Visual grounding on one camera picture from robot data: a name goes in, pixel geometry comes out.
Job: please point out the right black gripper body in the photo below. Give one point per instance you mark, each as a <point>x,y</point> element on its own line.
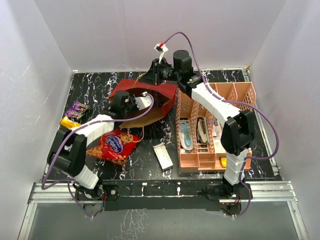
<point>166,73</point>

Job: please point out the red brown paper bag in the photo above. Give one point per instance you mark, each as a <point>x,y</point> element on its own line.
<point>163,95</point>

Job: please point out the red cookie snack bag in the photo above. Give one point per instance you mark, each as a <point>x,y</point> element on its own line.
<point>115,146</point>

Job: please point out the purple candy bar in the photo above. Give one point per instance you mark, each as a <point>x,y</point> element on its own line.
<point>80,107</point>

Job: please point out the yellow candy bar wrapper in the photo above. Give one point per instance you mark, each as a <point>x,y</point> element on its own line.
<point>69,123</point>

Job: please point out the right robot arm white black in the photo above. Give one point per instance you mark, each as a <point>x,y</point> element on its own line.
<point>237,125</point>

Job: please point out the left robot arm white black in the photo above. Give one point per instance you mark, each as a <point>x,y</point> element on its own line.
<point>68,151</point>

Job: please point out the pink plastic desk organizer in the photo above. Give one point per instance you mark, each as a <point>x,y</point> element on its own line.
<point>203,157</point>

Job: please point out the beige stapler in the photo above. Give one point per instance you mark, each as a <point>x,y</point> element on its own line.
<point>202,131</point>

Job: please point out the white rectangular box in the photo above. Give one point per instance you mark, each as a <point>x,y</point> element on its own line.
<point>163,157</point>

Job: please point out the white packet in organizer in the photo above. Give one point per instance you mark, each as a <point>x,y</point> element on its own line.
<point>217,133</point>

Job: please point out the yellow tape measure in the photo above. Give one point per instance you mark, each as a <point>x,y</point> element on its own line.
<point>223,161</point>

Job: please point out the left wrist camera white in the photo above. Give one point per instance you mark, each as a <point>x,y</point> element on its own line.
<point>144,101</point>

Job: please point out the aluminium rail frame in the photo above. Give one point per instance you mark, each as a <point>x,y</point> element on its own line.
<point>151,204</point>

